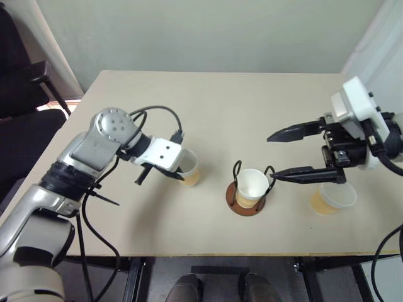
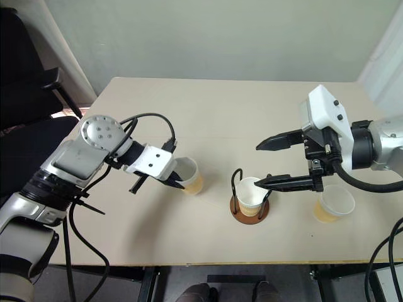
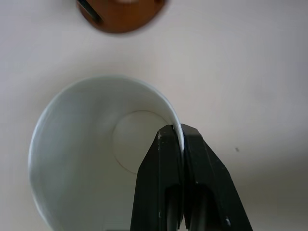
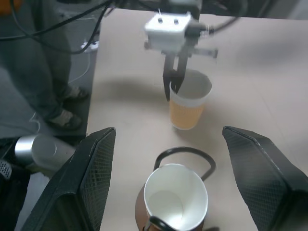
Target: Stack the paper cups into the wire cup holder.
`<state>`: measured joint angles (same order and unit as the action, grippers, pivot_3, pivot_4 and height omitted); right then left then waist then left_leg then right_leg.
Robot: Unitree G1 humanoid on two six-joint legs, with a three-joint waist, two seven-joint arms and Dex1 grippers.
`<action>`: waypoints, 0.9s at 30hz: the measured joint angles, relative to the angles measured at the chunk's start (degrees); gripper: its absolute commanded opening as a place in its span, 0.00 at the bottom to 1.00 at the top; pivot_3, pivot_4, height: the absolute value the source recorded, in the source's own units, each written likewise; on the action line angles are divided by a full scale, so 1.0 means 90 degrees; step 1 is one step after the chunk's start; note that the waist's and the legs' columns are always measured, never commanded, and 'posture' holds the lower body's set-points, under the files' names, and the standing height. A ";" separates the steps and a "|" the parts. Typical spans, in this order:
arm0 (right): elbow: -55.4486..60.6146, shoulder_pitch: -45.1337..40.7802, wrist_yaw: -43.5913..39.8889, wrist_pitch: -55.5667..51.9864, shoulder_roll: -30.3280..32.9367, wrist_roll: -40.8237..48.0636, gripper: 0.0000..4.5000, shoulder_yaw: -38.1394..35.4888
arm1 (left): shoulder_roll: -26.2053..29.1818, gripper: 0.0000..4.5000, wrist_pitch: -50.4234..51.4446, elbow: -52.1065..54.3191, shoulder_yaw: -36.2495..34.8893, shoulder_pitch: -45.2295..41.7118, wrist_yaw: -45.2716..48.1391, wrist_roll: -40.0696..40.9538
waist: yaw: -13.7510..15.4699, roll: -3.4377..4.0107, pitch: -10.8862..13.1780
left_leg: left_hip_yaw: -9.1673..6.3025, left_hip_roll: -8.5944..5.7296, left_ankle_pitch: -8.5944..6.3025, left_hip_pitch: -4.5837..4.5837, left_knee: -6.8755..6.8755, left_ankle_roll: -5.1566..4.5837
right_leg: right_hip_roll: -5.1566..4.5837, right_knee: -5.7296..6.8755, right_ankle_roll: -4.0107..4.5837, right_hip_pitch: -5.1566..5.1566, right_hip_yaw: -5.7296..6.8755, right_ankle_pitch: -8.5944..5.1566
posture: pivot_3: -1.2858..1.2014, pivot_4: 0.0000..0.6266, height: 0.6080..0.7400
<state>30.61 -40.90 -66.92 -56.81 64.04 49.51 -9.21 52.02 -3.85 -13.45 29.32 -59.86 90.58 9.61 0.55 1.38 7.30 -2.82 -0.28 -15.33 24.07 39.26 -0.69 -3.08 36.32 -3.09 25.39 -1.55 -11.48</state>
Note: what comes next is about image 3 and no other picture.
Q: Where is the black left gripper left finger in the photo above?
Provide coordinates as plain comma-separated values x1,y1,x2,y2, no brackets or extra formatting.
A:
130,124,185,231

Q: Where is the white paper cup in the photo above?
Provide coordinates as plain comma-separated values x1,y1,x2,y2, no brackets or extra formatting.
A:
28,75,186,231

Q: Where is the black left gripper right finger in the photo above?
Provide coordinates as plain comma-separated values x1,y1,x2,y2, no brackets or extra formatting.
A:
180,123,254,231

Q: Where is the black wire holder rod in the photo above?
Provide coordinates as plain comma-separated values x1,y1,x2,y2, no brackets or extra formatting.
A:
78,0,103,24

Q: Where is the brown wooden holder base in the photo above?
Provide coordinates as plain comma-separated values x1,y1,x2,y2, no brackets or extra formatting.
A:
76,0,172,34

